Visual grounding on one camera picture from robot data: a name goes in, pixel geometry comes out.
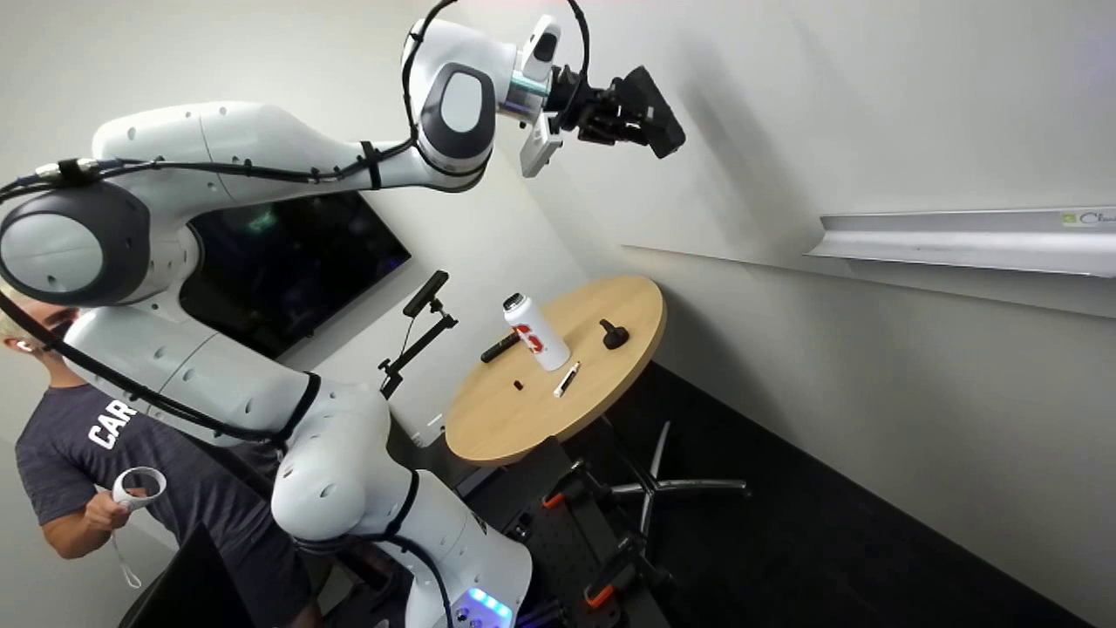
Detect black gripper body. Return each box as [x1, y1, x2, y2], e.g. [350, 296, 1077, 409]
[543, 66, 628, 148]

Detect silver whiteboard tray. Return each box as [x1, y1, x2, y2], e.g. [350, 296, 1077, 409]
[809, 207, 1116, 281]

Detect black bottle lid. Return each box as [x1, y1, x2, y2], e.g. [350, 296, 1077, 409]
[598, 315, 635, 356]

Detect white steel water bottle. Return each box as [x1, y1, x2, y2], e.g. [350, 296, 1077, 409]
[498, 288, 574, 375]

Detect black stick-shaped object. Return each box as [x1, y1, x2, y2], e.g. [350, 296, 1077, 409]
[479, 330, 524, 365]

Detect white VR controller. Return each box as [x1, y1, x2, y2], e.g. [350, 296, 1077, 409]
[107, 465, 171, 514]

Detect person in grey shirt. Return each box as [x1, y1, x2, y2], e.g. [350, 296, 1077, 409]
[0, 274, 321, 628]

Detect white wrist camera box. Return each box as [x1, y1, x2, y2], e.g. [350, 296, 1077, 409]
[515, 107, 569, 181]

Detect black stereo camera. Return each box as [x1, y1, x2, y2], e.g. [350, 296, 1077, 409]
[401, 270, 452, 322]

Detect black camera stand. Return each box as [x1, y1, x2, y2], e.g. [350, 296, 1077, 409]
[377, 302, 461, 388]

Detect white wall whiteboard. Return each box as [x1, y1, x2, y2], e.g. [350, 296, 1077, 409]
[543, 0, 1116, 323]

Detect black wall monitor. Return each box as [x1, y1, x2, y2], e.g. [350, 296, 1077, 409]
[177, 189, 415, 363]

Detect orange-handled black clamp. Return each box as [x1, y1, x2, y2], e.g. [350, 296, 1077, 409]
[579, 555, 657, 614]
[538, 458, 601, 515]

